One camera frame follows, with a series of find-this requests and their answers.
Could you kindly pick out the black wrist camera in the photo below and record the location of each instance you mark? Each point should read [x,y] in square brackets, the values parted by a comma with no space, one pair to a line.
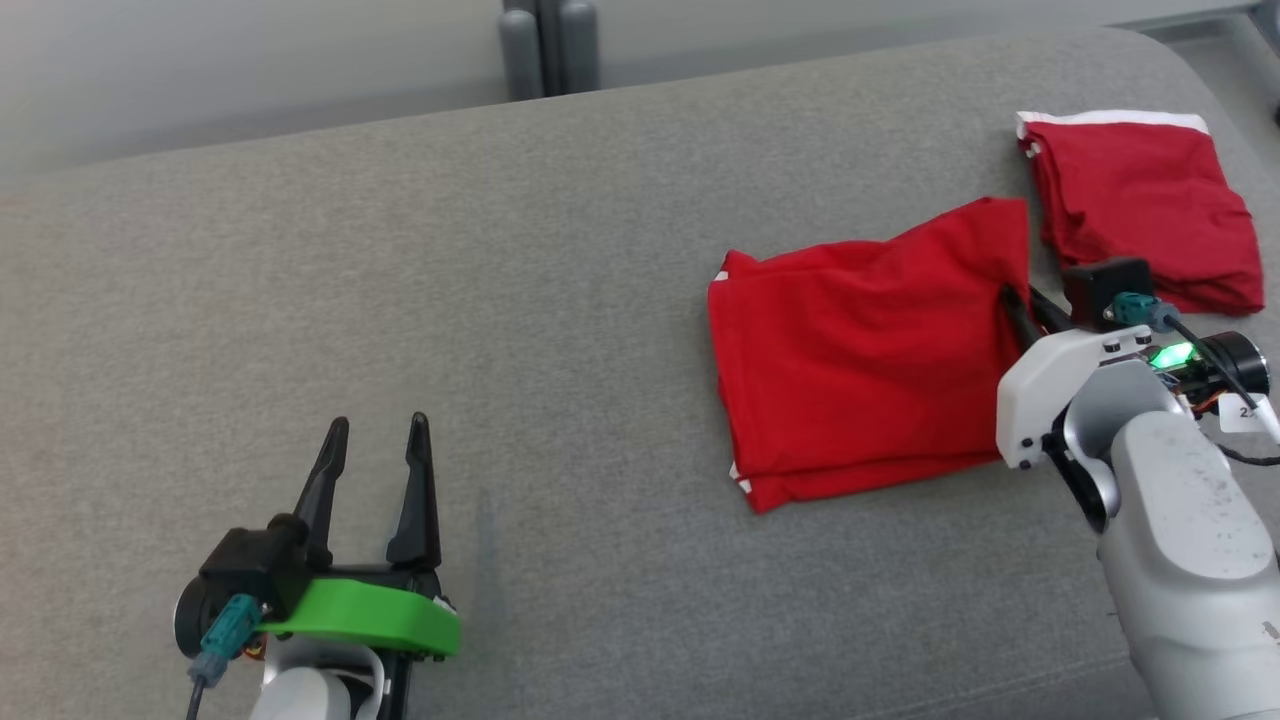
[1105,285]
[255,560]

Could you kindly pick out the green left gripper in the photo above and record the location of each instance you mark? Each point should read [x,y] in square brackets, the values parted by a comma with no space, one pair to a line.
[370,615]

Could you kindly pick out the white paper label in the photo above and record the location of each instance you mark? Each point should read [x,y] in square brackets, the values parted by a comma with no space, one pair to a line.
[1245,412]

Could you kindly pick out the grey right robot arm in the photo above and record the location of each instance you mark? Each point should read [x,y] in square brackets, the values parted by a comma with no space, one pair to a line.
[1190,540]

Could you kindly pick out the red shorts with white stripes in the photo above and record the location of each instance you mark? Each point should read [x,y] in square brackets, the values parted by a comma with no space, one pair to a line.
[1140,200]

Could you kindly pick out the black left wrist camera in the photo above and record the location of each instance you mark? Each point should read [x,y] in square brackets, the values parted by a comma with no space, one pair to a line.
[255,560]

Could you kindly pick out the red and white jersey shirt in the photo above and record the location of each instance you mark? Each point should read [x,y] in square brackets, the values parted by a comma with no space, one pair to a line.
[860,360]

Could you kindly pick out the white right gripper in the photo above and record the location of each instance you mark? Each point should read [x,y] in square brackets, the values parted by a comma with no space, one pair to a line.
[1060,385]

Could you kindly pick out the grey partition post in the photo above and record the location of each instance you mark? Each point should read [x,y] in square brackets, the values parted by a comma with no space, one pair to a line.
[548,45]

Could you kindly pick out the dark grey floor rail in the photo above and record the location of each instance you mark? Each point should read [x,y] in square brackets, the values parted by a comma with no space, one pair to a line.
[1215,12]

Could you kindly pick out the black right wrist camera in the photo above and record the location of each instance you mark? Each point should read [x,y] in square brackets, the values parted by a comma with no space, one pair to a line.
[1105,285]

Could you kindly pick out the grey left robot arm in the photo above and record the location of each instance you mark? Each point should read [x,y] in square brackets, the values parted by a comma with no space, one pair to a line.
[310,690]

